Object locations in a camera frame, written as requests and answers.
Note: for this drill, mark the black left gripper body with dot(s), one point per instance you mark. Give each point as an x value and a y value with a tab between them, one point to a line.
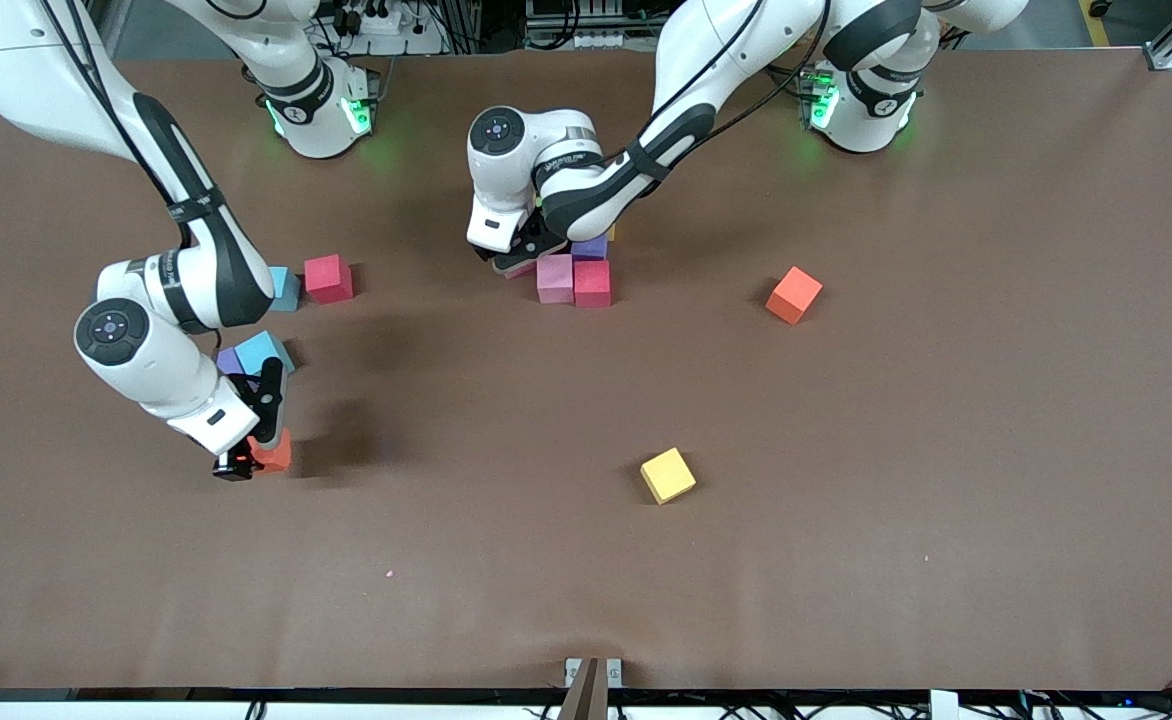
543	240

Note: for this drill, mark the pink foam cube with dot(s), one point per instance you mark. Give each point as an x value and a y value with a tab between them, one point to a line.
554	278
523	269

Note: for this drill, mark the orange foam cube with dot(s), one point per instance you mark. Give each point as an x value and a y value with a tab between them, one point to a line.
794	295
276	455

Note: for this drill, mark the purple foam cube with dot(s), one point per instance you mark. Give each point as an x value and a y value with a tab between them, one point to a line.
231	360
591	248

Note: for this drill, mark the red foam cube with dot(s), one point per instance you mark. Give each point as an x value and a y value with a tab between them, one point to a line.
328	278
592	283

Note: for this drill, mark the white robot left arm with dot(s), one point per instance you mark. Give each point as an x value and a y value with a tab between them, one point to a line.
726	40

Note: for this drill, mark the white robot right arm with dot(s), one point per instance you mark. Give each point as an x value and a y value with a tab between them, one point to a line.
36	80

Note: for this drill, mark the blue foam cube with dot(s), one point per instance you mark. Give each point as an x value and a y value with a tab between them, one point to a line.
264	352
288	290

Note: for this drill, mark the white electronics box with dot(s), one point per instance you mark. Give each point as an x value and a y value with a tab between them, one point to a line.
586	25

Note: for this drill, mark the white power strip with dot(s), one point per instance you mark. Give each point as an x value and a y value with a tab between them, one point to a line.
381	22

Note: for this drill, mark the bag of oranges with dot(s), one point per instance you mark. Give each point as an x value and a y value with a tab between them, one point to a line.
761	15

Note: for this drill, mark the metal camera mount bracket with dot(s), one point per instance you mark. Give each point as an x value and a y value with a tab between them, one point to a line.
591	690

